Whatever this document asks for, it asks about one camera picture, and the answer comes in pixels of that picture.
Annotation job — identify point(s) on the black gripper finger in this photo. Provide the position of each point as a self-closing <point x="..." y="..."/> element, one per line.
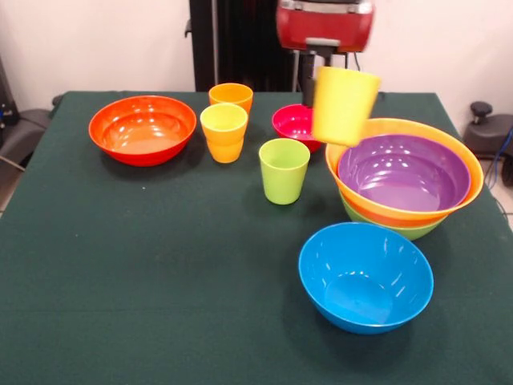
<point x="326" y="60"/>
<point x="308" y="84"/>

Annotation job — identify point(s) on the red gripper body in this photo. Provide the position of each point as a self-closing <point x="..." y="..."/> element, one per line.
<point x="324" y="26"/>

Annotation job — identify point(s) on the small pink bowl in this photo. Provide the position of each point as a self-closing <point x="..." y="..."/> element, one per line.
<point x="292" y="124"/>

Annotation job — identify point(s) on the yellow cup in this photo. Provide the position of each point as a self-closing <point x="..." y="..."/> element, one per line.
<point x="224" y="128"/>
<point x="344" y="108"/>

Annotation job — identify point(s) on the large orange bowl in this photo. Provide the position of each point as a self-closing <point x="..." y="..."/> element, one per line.
<point x="348" y="192"/>

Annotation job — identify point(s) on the purple bowl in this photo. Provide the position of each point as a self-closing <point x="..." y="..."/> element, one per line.
<point x="401" y="180"/>

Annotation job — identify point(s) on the orange cup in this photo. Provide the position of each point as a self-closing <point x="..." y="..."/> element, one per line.
<point x="230" y="96"/>

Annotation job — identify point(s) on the green cup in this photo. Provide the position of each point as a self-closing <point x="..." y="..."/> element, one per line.
<point x="282" y="184"/>

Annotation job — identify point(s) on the yellow-orange cup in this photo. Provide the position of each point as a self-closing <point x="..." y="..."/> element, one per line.
<point x="224" y="152"/>

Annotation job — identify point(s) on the red bowl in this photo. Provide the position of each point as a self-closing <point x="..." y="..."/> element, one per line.
<point x="140" y="136"/>

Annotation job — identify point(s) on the green bowl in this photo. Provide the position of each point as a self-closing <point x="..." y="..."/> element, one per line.
<point x="417" y="232"/>

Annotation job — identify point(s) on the blue bowl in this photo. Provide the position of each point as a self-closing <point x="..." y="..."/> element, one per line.
<point x="364" y="284"/>

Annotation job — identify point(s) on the dark green tablecloth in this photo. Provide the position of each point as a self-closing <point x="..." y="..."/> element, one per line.
<point x="160" y="301"/>

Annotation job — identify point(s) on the black equipment box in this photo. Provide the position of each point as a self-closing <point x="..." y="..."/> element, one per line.
<point x="6" y="104"/>

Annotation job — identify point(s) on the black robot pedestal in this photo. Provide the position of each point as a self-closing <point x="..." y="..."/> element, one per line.
<point x="240" y="44"/>

